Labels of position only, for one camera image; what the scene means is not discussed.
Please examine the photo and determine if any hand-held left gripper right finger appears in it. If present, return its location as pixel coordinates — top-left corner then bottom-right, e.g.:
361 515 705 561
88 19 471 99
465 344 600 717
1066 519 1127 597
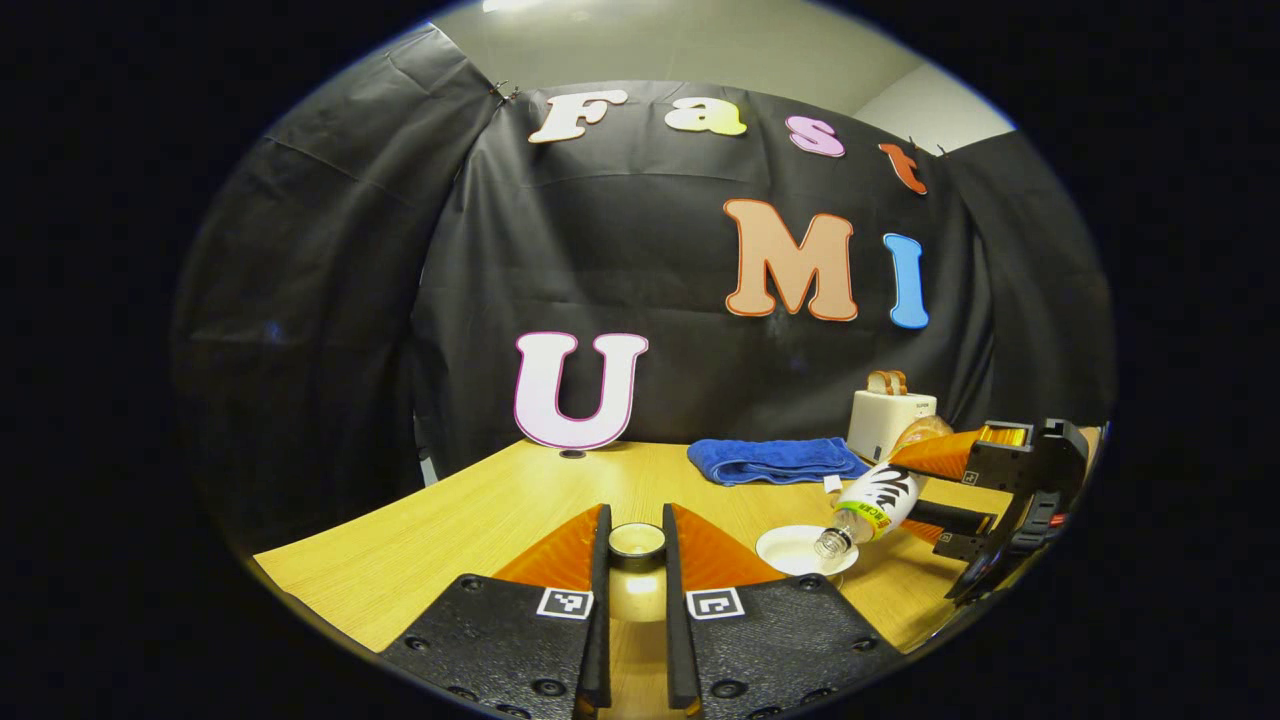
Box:
662 502 906 720

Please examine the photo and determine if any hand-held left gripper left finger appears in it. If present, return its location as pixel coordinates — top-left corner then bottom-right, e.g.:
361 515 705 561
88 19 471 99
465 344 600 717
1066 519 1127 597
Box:
378 503 613 720

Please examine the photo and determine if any beige teacup lid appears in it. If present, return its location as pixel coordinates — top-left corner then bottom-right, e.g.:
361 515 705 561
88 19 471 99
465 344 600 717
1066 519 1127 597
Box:
606 521 669 624

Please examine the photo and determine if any clear plastic water bottle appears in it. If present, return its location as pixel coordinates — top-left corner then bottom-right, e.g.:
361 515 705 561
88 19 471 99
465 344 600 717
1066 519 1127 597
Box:
812 415 956 561

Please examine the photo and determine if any white saucer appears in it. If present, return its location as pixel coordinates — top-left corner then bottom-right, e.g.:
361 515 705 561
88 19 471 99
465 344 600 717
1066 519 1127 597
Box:
755 525 860 578

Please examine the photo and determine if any white toaster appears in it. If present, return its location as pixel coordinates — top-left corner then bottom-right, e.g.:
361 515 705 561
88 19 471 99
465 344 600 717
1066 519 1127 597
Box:
847 390 939 464

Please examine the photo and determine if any blue folded towel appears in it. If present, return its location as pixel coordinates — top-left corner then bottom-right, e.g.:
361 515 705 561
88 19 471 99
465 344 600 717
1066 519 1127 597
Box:
687 436 871 491

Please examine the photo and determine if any black backdrop cloth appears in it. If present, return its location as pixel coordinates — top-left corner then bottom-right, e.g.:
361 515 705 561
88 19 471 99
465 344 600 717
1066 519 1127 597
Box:
170 22 1118 556

